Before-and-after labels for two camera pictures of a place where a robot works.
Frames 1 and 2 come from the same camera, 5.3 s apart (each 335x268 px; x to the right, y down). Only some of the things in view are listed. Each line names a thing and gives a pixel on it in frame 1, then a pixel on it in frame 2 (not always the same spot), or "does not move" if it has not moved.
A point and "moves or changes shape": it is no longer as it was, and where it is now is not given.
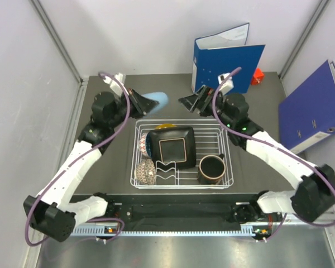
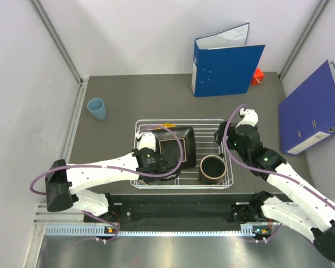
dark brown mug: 211,169 does not move
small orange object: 258,77 does not move
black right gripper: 201,101 to 219,134
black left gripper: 144,104 to 135,150
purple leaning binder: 315,110 does not move
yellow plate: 166,125 does not move
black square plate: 173,148 does not move
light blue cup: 161,97 moves or changes shape
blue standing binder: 224,52 does not move
